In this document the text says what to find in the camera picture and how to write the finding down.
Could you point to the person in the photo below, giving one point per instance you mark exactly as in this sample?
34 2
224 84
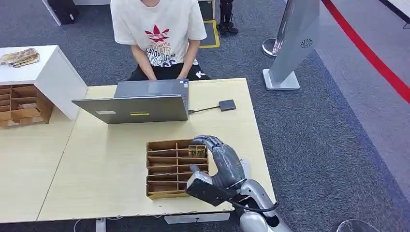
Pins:
157 28

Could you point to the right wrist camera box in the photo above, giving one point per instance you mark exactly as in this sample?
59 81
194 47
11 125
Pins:
208 190

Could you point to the wooden compartment organizer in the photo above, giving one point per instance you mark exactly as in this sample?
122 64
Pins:
25 105

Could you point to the black square adapter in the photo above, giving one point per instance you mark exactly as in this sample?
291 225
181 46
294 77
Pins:
227 105

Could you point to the white cabinet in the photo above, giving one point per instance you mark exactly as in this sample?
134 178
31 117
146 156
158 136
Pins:
54 73

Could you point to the yellow-bordered floor mat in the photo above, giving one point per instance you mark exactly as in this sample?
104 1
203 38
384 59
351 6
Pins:
211 35

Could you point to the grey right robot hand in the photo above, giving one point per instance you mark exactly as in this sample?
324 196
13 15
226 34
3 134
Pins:
227 163

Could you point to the grey desk crossbar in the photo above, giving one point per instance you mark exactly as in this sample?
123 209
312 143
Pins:
197 218

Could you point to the translucent round cover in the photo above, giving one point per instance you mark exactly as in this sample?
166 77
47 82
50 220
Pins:
357 226

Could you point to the silver kiosk stand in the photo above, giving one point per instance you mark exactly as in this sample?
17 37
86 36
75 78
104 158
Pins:
296 41

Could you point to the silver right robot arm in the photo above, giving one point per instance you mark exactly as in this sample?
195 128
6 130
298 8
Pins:
256 192

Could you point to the wooden card box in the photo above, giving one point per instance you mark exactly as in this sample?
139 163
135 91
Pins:
166 169

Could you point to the white desk leg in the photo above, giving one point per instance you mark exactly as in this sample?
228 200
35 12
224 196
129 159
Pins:
101 225

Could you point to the black standing robot legs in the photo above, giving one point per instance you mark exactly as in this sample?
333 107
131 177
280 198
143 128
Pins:
226 16

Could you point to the grey laptop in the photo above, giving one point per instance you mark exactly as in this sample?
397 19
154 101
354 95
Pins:
134 109

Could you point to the chrome stanchion post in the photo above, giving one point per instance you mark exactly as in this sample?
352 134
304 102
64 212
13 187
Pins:
269 48

